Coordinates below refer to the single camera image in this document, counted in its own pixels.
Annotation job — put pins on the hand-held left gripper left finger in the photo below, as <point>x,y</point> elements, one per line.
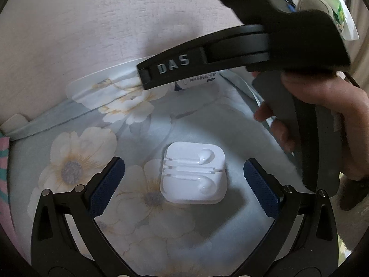
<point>106,190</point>

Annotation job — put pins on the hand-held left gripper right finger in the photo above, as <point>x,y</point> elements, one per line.
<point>262,190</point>

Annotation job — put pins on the white box with label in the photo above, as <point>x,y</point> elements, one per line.
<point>196,82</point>

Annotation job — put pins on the white earphone case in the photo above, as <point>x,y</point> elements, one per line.
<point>184,192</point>

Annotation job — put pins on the person's right hand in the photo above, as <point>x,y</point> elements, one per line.
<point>346,106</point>

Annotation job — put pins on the floral light blue blanket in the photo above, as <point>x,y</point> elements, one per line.
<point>144,121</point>

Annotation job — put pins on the green and white plastic bag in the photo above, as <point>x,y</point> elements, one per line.
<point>343,8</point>

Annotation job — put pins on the white flat card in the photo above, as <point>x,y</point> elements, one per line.
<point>13,122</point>

